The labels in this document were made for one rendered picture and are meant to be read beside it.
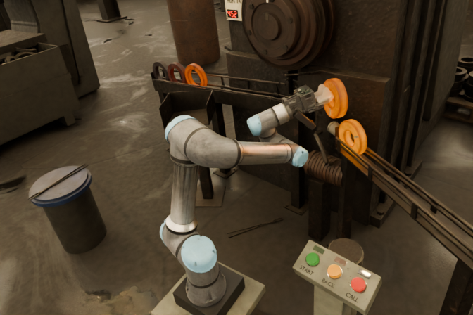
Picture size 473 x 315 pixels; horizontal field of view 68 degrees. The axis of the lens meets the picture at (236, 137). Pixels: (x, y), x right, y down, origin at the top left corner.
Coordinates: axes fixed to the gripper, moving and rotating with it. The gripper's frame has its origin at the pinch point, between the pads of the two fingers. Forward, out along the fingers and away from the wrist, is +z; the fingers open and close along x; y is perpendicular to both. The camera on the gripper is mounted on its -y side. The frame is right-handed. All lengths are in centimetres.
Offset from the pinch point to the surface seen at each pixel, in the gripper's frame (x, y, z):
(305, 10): 29.7, 25.3, 8.0
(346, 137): 2.9, -24.4, 1.6
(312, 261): -46, -24, -37
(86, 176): 58, -16, -125
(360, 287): -58, -26, -28
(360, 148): -7.5, -23.9, 2.1
